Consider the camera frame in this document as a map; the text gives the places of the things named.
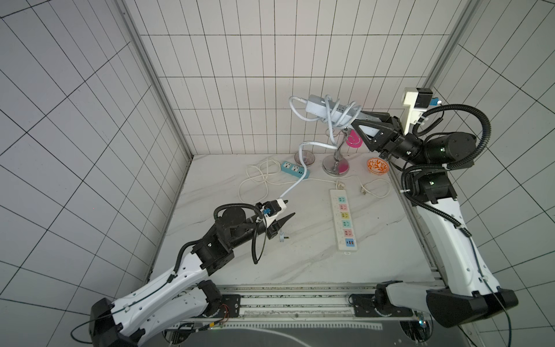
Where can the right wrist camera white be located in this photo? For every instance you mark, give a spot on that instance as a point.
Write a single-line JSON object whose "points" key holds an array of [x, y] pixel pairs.
{"points": [[416, 101]]}

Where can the white multicolour power strip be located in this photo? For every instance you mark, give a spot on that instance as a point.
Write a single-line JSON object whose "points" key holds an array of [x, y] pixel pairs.
{"points": [[342, 221]]}

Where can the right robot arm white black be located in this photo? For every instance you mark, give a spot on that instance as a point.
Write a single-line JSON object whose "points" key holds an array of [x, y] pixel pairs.
{"points": [[472, 293]]}

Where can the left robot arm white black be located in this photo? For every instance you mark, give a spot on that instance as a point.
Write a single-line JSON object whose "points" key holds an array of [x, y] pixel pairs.
{"points": [[185, 290]]}

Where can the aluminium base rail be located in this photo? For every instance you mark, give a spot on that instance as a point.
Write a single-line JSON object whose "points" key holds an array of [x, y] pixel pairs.
{"points": [[298, 302]]}

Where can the teal power strip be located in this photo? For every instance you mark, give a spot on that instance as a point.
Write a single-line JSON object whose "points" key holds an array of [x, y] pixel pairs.
{"points": [[294, 170]]}

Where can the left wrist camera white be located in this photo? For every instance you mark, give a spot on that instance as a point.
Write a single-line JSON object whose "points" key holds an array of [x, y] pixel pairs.
{"points": [[273, 207]]}

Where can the pink wine glass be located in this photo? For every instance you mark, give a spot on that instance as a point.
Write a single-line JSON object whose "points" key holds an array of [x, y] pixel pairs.
{"points": [[353, 140]]}

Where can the purple striped glass bowl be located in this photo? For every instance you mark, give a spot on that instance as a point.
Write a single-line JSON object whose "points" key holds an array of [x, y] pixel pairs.
{"points": [[307, 157]]}

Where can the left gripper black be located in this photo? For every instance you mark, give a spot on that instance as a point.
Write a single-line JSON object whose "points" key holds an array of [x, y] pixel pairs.
{"points": [[273, 229]]}

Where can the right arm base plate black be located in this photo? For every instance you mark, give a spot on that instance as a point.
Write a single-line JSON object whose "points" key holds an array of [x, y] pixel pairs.
{"points": [[368, 306]]}

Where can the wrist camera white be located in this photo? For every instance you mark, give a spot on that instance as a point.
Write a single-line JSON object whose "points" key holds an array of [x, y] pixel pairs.
{"points": [[273, 207], [416, 101]]}

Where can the orange patterned bowl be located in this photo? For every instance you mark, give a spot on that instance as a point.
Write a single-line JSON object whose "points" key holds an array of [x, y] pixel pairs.
{"points": [[378, 166]]}

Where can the grey power strip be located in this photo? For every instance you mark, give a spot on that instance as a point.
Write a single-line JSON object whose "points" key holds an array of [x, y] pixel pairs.
{"points": [[341, 116]]}

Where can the chrome glass holder stand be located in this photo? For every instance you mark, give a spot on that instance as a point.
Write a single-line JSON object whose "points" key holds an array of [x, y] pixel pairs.
{"points": [[337, 165]]}

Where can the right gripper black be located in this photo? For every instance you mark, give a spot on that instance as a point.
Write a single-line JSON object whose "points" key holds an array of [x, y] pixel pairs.
{"points": [[391, 139]]}

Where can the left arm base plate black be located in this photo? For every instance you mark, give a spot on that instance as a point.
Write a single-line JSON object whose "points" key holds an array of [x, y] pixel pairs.
{"points": [[228, 307]]}

